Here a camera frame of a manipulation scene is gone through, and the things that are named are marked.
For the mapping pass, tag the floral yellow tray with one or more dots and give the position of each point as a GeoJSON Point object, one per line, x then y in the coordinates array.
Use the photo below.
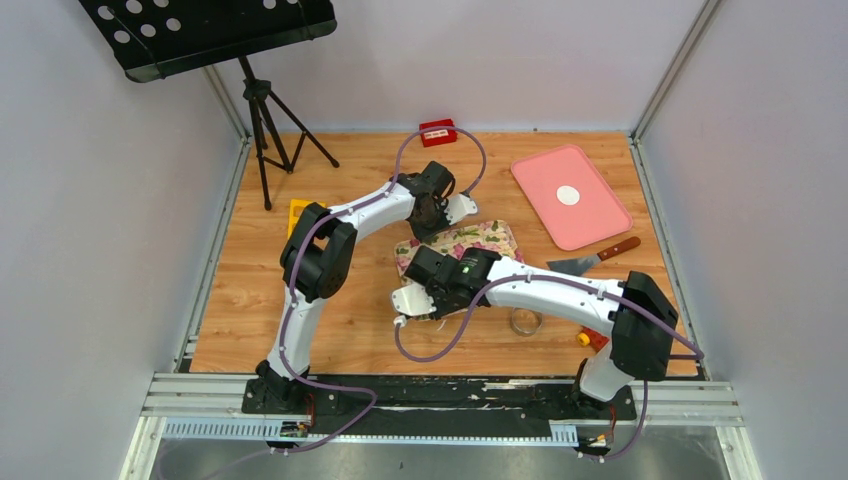
{"type": "Point", "coordinates": [493, 235]}

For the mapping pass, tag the pink tray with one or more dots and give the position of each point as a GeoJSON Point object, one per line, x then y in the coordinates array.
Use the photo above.
{"type": "Point", "coordinates": [598, 215]}

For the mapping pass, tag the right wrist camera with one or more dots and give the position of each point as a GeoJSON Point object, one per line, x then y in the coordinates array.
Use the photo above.
{"type": "Point", "coordinates": [412, 300]}

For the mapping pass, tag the yellow triangular toy block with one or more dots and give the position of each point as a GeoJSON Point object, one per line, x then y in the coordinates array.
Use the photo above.
{"type": "Point", "coordinates": [298, 212]}

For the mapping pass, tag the metal scraper wooden handle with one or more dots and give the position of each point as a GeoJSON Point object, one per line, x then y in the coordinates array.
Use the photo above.
{"type": "Point", "coordinates": [579, 266]}

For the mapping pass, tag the black music stand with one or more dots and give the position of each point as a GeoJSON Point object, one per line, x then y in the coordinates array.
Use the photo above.
{"type": "Point", "coordinates": [153, 40]}

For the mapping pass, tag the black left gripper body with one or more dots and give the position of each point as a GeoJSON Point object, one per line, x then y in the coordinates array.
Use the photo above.
{"type": "Point", "coordinates": [426, 229]}

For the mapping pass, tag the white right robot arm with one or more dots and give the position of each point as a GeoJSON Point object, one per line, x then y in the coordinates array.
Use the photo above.
{"type": "Point", "coordinates": [634, 315]}

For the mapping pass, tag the red yellow toy block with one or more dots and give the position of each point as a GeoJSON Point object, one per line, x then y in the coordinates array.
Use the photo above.
{"type": "Point", "coordinates": [591, 338]}

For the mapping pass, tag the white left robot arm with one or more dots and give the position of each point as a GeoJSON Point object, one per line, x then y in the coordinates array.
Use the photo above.
{"type": "Point", "coordinates": [316, 262]}

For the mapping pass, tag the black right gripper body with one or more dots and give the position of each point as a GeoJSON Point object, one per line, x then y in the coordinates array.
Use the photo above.
{"type": "Point", "coordinates": [443, 305]}

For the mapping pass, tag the flat white dough wrapper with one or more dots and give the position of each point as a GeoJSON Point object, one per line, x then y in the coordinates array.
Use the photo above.
{"type": "Point", "coordinates": [568, 195]}

